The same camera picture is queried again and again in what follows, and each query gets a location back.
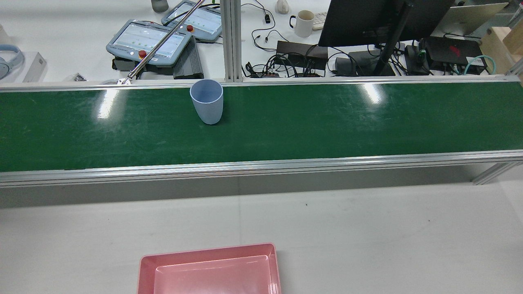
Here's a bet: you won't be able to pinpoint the light blue plastic cup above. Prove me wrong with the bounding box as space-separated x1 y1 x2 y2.
190 79 224 125

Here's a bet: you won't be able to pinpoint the pink plastic box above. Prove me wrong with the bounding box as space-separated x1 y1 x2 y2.
137 243 282 294

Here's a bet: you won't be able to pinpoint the small black adapter box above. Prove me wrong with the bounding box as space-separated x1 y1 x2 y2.
405 44 431 75

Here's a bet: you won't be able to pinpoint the white cardboard box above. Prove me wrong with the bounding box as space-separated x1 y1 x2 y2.
22 52 47 82

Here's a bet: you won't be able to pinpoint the wooden box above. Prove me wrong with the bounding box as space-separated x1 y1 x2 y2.
479 18 523 75

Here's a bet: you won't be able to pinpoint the green conveyor belt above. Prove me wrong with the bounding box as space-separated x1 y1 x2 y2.
0 82 523 172

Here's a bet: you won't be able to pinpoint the black monitor base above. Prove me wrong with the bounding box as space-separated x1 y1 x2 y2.
335 50 397 77

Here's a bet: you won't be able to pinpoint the white mug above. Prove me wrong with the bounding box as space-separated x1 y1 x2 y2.
289 10 315 38

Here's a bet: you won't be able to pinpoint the robot teach pendant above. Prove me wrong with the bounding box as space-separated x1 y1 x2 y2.
161 0 223 43
106 19 193 68

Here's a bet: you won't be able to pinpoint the black Huawei monitor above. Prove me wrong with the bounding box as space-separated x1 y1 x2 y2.
318 0 455 48

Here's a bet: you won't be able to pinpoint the black device red logo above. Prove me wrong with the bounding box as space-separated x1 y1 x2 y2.
424 36 487 68

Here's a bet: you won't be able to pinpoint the aluminium conveyor leg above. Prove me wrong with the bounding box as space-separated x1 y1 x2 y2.
472 161 523 185

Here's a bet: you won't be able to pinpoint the silver laptop edge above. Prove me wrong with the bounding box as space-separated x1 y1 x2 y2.
431 2 510 37

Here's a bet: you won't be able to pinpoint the light blue headphones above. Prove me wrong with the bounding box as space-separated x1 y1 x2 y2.
0 44 25 80

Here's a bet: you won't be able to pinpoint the aluminium conveyor rail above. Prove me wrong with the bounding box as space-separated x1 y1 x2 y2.
0 150 523 188
0 75 523 93

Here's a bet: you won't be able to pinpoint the black cable bundle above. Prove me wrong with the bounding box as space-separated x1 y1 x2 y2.
244 51 327 78

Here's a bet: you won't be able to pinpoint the aluminium frame post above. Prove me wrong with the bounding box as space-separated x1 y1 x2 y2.
220 0 244 82

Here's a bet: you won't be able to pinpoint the thin black cable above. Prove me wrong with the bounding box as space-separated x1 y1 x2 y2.
241 2 288 53

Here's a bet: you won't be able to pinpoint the teal cable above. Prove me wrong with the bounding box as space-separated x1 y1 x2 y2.
464 55 496 76

